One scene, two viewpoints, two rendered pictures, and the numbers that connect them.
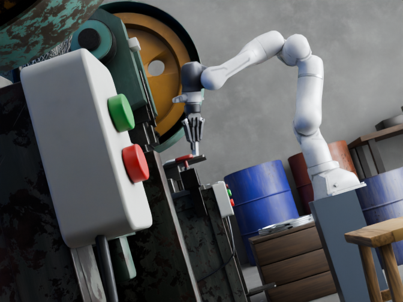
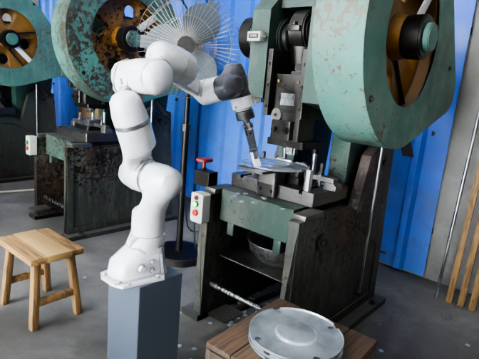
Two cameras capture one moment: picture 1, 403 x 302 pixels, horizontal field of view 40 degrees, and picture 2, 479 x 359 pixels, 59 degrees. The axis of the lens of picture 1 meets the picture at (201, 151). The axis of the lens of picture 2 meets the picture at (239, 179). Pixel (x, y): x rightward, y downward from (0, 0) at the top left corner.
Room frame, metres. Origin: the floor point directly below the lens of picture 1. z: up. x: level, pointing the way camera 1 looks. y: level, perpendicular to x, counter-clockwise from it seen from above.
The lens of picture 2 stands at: (3.45, -1.38, 1.10)
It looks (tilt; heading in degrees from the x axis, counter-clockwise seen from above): 12 degrees down; 128
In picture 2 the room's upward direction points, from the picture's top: 5 degrees clockwise
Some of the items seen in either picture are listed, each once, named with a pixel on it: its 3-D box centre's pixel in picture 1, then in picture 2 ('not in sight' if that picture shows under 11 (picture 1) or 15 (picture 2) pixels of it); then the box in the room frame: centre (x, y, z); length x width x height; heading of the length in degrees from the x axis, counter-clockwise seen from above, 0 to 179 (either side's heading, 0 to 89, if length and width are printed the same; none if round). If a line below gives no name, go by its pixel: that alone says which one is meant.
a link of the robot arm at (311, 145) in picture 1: (309, 138); (156, 199); (2.41, -0.47, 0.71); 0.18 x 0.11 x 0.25; 0
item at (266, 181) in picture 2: (182, 177); (266, 180); (2.44, 0.12, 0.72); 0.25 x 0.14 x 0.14; 88
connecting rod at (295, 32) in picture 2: not in sight; (304, 51); (2.45, 0.29, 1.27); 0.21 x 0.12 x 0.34; 88
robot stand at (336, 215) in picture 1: (347, 247); (143, 328); (2.38, -0.47, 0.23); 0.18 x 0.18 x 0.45; 87
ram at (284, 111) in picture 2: (134, 118); (292, 105); (2.45, 0.25, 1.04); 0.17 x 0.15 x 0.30; 88
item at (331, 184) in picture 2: not in sight; (322, 175); (2.62, 0.28, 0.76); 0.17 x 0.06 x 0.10; 178
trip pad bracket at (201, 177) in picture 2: (194, 192); (204, 188); (2.13, 0.07, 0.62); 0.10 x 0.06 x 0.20; 178
